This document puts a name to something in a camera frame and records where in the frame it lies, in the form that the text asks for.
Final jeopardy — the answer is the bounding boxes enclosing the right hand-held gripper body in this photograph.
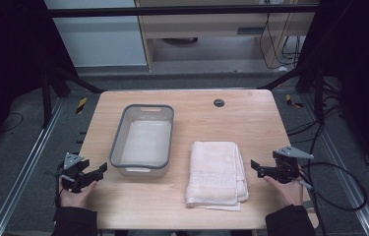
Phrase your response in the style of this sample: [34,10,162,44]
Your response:
[272,145,315,185]

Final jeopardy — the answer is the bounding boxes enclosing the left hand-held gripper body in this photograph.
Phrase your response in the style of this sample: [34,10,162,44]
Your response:
[59,151,92,194]

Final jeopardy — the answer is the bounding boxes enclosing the white towel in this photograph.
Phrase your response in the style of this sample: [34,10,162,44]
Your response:
[184,141,250,212]

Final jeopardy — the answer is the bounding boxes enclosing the white basin with grey rim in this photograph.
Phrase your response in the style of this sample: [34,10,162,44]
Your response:
[108,103,175,178]

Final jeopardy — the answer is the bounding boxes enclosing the person's left hand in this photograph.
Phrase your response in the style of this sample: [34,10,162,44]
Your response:
[58,176,98,209]

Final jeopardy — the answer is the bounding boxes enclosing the person's right hand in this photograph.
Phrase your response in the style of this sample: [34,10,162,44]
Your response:
[263,174,305,208]

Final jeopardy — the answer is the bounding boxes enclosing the yellow black striped tape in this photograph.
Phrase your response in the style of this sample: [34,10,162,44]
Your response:
[284,93,305,109]
[75,96,89,115]

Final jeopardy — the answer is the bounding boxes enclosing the black metal stand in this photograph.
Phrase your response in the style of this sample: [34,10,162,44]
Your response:
[258,64,327,124]
[39,60,105,130]

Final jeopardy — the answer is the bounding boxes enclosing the dark curtain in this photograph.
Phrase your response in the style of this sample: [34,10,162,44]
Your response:
[0,0,79,165]
[297,0,369,185]

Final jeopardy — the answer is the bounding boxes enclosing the white cabinet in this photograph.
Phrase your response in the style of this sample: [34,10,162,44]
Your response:
[43,0,149,69]

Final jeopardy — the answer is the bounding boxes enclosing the light wooden desk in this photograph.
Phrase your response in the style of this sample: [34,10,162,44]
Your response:
[134,0,320,72]

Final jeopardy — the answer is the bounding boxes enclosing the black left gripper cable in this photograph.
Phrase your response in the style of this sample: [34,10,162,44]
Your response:
[52,161,66,208]

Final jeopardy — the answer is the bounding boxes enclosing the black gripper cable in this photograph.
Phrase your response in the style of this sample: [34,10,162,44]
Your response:
[298,161,369,236]
[52,161,66,208]

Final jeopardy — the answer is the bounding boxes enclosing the silver metal floor rail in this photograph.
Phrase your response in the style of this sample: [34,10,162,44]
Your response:
[302,93,369,236]
[0,97,66,236]

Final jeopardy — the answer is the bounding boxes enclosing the bundle of black floor cables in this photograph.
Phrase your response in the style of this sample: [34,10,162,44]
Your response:
[285,78,349,146]

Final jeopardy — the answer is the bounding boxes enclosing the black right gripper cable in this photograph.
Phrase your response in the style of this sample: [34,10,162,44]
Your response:
[298,161,369,236]

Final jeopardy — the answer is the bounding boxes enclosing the thin black floor cable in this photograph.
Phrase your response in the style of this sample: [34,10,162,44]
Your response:
[0,112,25,134]

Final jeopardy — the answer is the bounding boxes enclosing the black cables under desk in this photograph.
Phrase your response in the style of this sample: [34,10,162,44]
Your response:
[258,12,302,71]

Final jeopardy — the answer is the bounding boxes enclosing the black horizontal frame bar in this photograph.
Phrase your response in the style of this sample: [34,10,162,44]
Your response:
[45,3,320,19]

